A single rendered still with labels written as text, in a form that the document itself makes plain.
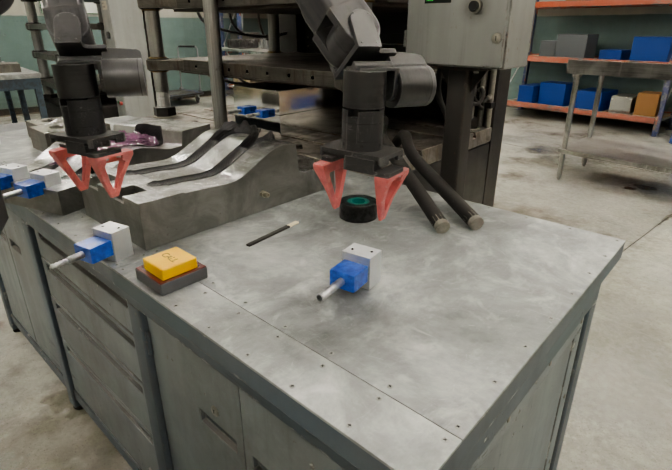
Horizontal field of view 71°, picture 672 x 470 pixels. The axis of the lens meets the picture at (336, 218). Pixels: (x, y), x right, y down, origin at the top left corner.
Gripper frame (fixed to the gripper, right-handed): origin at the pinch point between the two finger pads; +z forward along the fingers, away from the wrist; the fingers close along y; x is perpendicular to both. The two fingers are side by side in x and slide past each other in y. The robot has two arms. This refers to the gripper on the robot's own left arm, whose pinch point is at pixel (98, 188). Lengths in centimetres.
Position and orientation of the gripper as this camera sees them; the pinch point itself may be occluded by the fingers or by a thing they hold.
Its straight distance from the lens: 87.2
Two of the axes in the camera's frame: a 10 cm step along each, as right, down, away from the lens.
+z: 0.1, 9.3, 3.7
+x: -4.9, 3.3, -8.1
